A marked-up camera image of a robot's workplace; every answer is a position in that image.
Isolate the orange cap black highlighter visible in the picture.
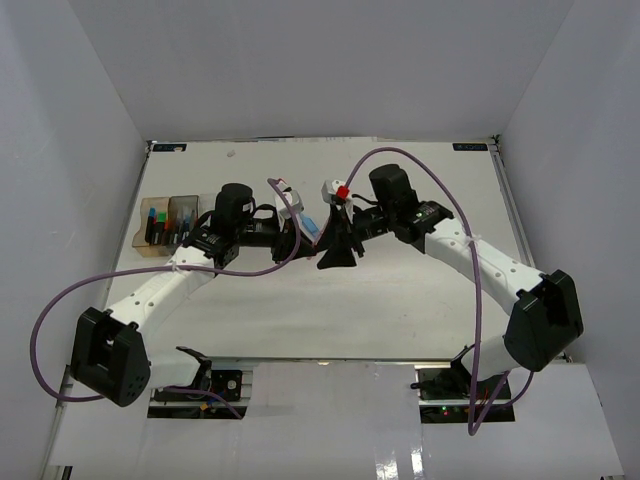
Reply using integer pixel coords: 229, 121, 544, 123
160, 217, 175, 246

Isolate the grey transparent container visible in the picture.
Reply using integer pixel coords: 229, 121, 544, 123
164, 195, 198, 255

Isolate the purple cable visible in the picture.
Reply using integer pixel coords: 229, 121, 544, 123
29, 176, 301, 420
344, 147, 534, 437

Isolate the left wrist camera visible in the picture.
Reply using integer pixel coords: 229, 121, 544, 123
274, 187, 304, 221

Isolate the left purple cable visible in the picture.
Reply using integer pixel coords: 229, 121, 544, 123
29, 176, 301, 420

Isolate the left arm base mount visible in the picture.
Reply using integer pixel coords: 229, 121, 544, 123
147, 346, 248, 420

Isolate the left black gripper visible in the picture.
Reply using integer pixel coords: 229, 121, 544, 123
235, 212, 317, 265

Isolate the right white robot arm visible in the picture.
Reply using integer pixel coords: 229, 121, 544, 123
315, 164, 584, 399

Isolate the right blue table label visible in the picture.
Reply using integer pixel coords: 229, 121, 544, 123
452, 143, 488, 152

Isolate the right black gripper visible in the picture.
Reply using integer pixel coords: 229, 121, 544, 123
314, 204, 395, 270

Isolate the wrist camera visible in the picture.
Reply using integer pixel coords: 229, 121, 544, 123
274, 187, 304, 221
321, 180, 353, 209

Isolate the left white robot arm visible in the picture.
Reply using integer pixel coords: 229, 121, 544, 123
70, 180, 312, 407

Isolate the blue cap black highlighter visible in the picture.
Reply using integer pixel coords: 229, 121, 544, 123
144, 207, 156, 245

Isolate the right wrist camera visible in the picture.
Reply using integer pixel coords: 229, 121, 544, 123
321, 180, 353, 209

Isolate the brown transparent container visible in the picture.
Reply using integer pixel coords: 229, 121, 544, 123
131, 197, 171, 258

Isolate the blue pen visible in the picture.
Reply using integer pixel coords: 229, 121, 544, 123
180, 214, 192, 241

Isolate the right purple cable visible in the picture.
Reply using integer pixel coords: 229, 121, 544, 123
344, 147, 534, 437

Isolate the blue transparent highlighter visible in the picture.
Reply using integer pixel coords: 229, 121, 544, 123
297, 213, 320, 239

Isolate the green cap black highlighter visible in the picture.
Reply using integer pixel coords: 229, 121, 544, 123
151, 212, 167, 245

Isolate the blue table label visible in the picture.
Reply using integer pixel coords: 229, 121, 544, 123
152, 143, 187, 153
452, 143, 488, 152

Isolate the left blue table label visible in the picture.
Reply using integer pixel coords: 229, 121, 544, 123
152, 143, 187, 153

